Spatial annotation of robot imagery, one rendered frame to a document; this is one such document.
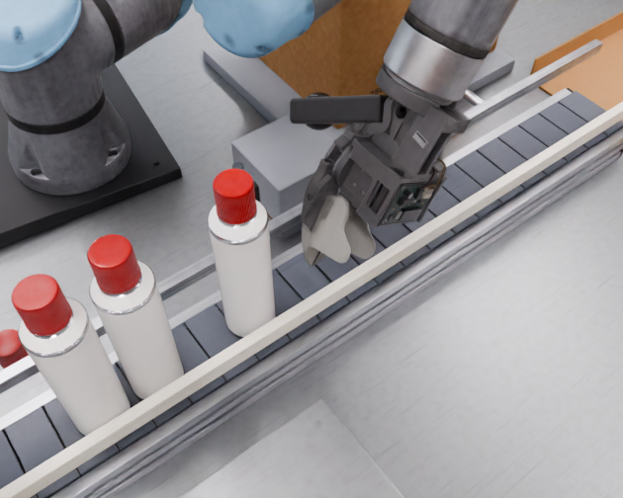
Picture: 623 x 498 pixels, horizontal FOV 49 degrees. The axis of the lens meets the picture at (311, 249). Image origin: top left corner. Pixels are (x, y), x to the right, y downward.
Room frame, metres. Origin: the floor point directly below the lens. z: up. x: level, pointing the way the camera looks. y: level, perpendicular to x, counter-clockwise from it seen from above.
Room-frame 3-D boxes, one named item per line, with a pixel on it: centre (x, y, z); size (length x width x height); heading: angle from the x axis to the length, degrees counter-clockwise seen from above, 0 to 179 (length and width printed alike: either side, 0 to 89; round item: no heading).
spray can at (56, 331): (0.27, 0.19, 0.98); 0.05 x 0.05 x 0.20
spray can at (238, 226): (0.38, 0.06, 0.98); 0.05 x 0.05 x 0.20
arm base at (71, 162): (0.65, 0.31, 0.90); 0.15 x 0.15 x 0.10
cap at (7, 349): (0.36, 0.32, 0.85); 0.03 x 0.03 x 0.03
